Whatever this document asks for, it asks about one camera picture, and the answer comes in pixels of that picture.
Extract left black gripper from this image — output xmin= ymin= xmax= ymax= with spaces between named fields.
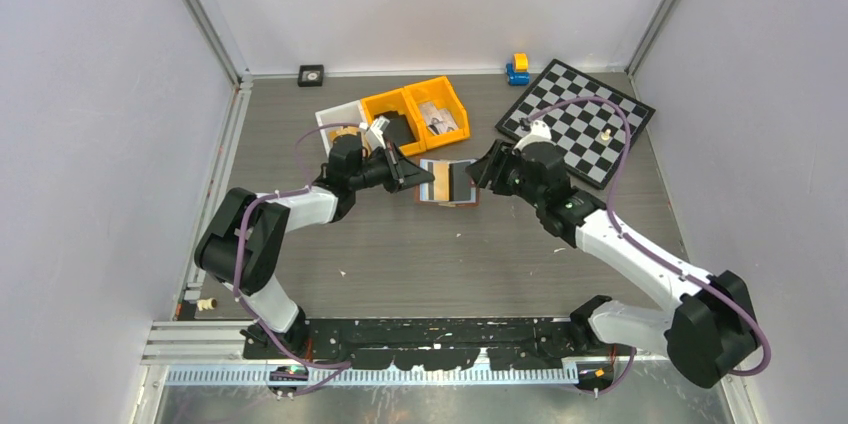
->
xmin=349 ymin=141 xmax=433 ymax=194

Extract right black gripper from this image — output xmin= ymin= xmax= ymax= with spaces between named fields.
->
xmin=465 ymin=139 xmax=545 ymax=209

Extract brown leather card holder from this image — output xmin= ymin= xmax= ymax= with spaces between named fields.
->
xmin=415 ymin=158 xmax=480 ymax=208

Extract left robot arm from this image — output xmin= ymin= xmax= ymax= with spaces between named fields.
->
xmin=193 ymin=135 xmax=434 ymax=358

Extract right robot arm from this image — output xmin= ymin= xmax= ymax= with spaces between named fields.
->
xmin=466 ymin=140 xmax=771 ymax=388

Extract cards in yellow bin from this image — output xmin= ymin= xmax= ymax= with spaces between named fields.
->
xmin=418 ymin=101 xmax=460 ymax=136

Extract yellow bin with cards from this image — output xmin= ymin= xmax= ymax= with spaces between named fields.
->
xmin=403 ymin=76 xmax=471 ymax=150

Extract black wallet in bin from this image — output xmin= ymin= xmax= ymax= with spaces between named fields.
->
xmin=380 ymin=110 xmax=417 ymax=147

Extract yellow bin with black item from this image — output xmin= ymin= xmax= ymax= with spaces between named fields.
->
xmin=361 ymin=88 xmax=426 ymax=156

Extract white plastic bin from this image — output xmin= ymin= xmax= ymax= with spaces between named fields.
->
xmin=315 ymin=100 xmax=385 ymax=154

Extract blue and yellow toy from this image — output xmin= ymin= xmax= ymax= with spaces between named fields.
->
xmin=505 ymin=53 xmax=530 ymax=86

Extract small black square box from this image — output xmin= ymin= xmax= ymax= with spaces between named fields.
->
xmin=297 ymin=64 xmax=325 ymax=88

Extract small cream peg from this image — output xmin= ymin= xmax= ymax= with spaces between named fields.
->
xmin=195 ymin=298 xmax=217 ymax=312

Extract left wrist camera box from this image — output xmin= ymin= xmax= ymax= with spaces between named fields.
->
xmin=359 ymin=116 xmax=390 ymax=153

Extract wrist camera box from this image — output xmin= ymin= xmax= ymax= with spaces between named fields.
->
xmin=359 ymin=116 xmax=390 ymax=153
xmin=514 ymin=119 xmax=552 ymax=151

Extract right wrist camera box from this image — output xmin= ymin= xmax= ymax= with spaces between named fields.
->
xmin=514 ymin=119 xmax=552 ymax=151

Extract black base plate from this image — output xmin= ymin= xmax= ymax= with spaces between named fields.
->
xmin=241 ymin=316 xmax=637 ymax=373

